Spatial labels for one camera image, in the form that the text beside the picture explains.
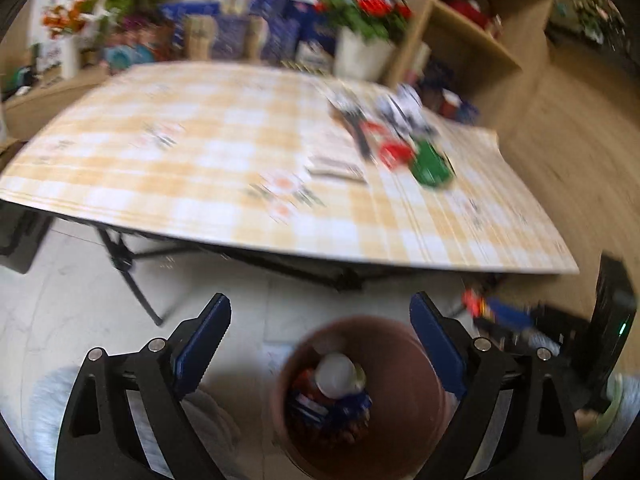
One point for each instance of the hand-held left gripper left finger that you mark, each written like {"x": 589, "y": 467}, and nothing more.
{"x": 202, "y": 345}

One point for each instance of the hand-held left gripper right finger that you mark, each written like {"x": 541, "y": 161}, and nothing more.
{"x": 440, "y": 350}

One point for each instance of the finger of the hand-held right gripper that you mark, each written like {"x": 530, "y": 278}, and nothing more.
{"x": 507, "y": 315}
{"x": 515, "y": 339}

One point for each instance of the brown plastic bin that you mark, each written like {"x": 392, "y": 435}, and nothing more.
{"x": 400, "y": 360}

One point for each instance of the white paper cup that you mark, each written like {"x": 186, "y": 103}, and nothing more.
{"x": 335, "y": 375}

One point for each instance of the blue coffee bag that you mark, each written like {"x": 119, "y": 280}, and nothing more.
{"x": 350, "y": 410}

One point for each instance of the person's right forearm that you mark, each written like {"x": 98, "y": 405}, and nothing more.
{"x": 615, "y": 405}

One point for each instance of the yellow checked tablecloth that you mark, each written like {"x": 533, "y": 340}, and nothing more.
{"x": 175, "y": 185}

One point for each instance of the green wrapper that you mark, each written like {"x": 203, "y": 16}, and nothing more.
{"x": 432, "y": 167}

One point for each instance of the red cigarette box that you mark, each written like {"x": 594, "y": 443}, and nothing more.
{"x": 397, "y": 155}

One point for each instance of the crumpled white paper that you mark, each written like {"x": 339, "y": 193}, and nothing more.
{"x": 405, "y": 107}

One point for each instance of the wooden shelf unit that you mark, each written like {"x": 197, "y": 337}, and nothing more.
{"x": 500, "y": 60}

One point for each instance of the white faceted vase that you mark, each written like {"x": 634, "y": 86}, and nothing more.
{"x": 360, "y": 55}

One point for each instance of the pink rose plant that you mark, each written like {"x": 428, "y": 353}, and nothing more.
{"x": 592, "y": 15}

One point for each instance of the red basket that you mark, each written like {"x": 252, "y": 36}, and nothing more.
{"x": 470, "y": 10}

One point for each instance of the blue box with white label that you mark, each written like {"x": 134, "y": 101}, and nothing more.
{"x": 315, "y": 54}

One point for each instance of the white bottle vase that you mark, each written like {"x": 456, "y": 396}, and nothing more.
{"x": 71, "y": 60}

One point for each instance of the blue carton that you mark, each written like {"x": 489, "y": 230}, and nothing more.
{"x": 187, "y": 15}

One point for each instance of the red rose bouquet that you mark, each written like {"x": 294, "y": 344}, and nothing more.
{"x": 370, "y": 5}

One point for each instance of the dark blue box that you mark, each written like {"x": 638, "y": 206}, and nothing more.
{"x": 307, "y": 20}

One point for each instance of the black folding table frame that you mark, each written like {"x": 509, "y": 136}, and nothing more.
{"x": 130, "y": 270}

